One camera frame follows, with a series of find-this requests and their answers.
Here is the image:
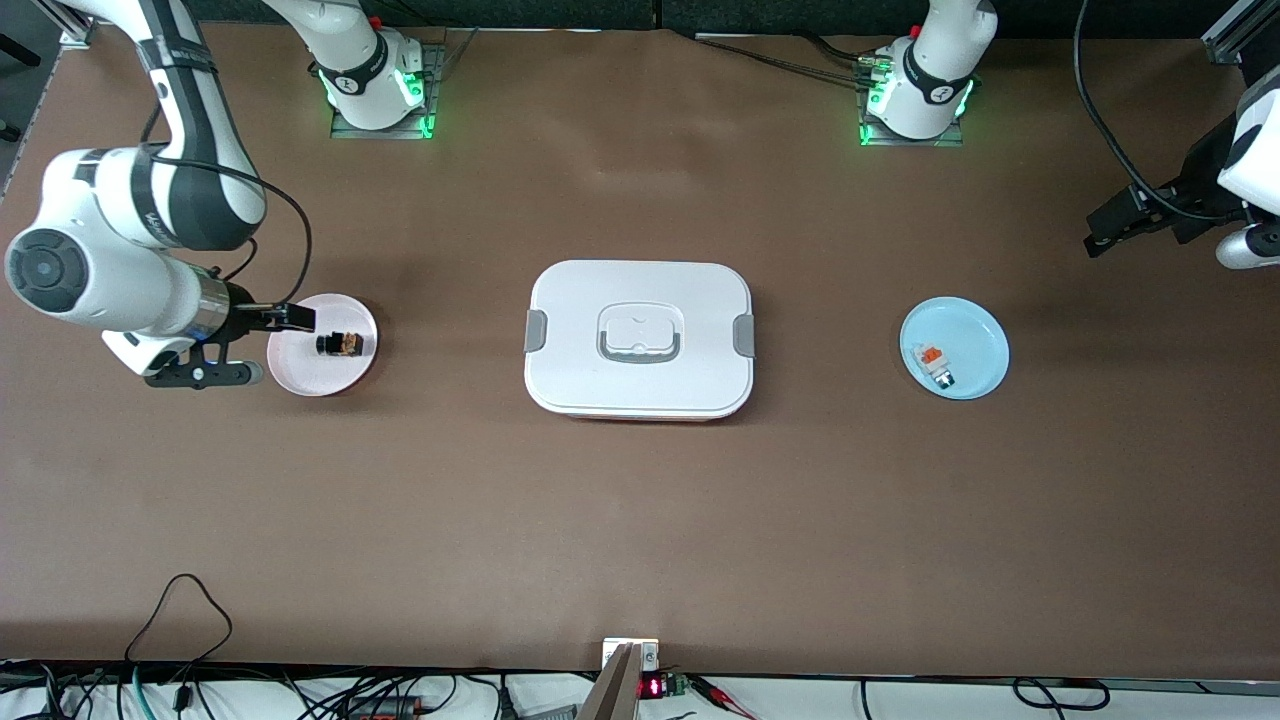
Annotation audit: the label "pink round plate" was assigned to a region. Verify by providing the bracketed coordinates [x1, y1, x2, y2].
[267, 292, 379, 398]

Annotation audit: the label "light blue round plate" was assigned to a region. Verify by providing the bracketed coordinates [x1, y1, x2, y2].
[899, 295, 1011, 402]

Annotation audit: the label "red clip leads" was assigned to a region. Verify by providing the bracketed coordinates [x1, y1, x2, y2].
[690, 675, 761, 720]

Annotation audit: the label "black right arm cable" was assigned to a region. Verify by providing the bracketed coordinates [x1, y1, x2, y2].
[140, 100, 314, 311]

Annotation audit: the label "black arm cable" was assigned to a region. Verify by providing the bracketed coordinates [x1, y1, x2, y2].
[1072, 0, 1233, 224]
[140, 100, 314, 311]

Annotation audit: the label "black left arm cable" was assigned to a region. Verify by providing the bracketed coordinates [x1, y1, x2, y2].
[1072, 0, 1233, 224]

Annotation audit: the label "aluminium frame profile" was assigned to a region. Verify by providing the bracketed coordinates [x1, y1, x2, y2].
[1203, 0, 1280, 66]
[35, 0, 96, 47]

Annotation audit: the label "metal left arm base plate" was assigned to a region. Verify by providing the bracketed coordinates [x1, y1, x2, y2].
[858, 90, 966, 149]

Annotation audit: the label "white and orange switch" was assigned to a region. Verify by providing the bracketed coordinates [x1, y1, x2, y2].
[913, 343, 957, 389]

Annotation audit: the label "black looped cable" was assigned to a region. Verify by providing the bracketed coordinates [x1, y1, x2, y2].
[125, 573, 233, 666]

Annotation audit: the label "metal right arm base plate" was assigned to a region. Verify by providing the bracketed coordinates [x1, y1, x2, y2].
[330, 40, 443, 141]

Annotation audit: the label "white lunch box grey handle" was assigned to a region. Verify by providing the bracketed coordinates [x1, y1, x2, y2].
[523, 260, 755, 421]

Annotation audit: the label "black base cable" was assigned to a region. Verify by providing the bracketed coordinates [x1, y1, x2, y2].
[670, 28, 896, 91]

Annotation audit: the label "black coiled cable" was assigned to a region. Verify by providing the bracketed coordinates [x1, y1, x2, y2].
[1012, 677, 1111, 712]

